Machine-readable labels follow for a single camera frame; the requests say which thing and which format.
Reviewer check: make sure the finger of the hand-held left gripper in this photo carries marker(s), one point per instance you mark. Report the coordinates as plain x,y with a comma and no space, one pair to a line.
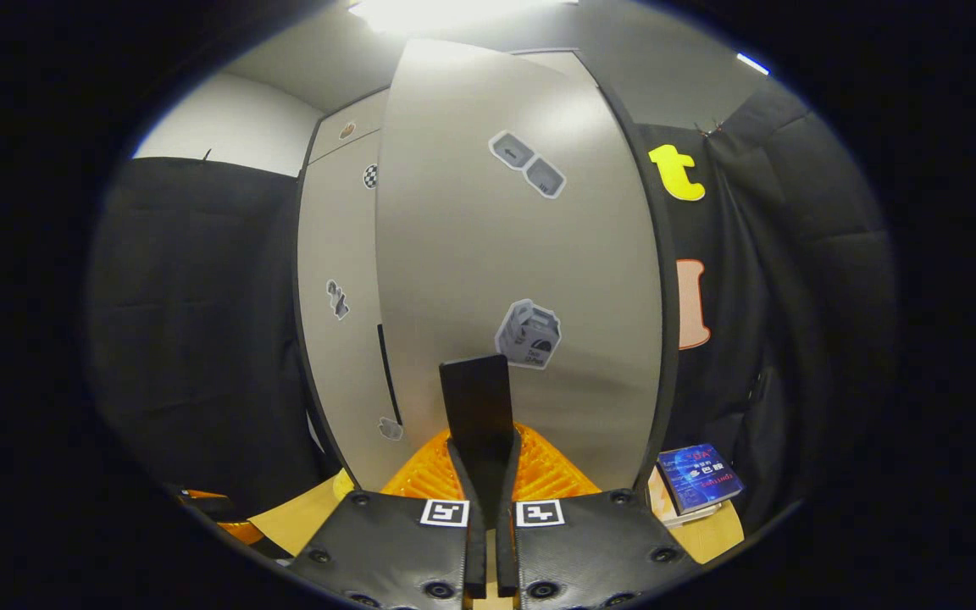
238,532

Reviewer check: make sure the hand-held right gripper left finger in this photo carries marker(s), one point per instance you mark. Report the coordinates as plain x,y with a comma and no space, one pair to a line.
475,551

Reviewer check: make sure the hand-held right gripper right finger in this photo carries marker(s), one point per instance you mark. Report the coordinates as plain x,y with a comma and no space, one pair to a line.
505,551

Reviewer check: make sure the grey double-door shoe cabinet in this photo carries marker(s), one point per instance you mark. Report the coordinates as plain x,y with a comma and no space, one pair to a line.
671,356

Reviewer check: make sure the beige book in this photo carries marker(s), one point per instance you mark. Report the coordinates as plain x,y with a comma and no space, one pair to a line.
657,500

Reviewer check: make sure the blue book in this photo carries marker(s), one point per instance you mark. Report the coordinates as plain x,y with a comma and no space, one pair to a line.
700,479

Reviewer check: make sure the black backdrop cloth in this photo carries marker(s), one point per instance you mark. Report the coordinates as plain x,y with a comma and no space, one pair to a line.
827,296
691,229
200,322

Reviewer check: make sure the ceiling light panel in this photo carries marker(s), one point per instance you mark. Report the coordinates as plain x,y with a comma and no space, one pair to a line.
454,13
752,63

